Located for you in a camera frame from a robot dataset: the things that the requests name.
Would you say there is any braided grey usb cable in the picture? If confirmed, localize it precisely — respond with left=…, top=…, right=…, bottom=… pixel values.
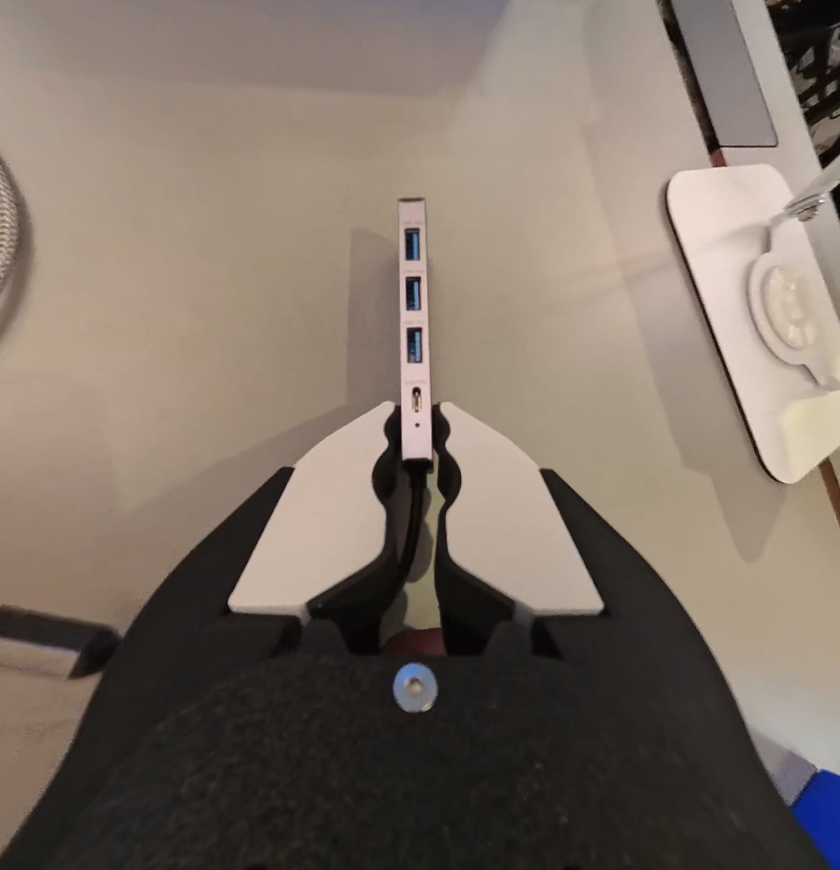
left=0, top=139, right=33, bottom=361

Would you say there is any grey desk cable cover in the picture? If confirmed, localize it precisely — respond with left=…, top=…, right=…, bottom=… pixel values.
left=670, top=0, right=779, bottom=148

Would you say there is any wooden book stand white base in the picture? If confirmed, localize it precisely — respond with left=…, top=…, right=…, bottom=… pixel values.
left=666, top=139, right=840, bottom=485

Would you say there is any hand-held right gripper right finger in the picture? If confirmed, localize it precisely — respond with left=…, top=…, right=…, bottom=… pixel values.
left=433, top=401, right=607, bottom=656

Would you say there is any blue plastic bin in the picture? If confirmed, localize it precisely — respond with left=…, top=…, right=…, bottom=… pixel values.
left=790, top=768, right=840, bottom=870

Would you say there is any dark grey usb hub black cable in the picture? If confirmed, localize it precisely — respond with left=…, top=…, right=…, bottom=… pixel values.
left=0, top=197, right=436, bottom=681

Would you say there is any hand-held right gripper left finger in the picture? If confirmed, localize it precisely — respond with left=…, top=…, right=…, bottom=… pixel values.
left=227, top=401, right=400, bottom=656

